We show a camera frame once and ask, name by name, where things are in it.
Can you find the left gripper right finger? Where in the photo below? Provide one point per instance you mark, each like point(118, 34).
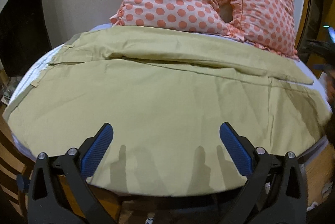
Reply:
point(275, 190)

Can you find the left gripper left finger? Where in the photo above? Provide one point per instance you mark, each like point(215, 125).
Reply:
point(47, 202)

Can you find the khaki pants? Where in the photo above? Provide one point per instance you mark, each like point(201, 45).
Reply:
point(166, 93)

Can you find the black television screen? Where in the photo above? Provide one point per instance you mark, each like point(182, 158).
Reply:
point(24, 37)

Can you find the right polka dot pillow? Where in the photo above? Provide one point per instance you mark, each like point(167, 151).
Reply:
point(266, 24)

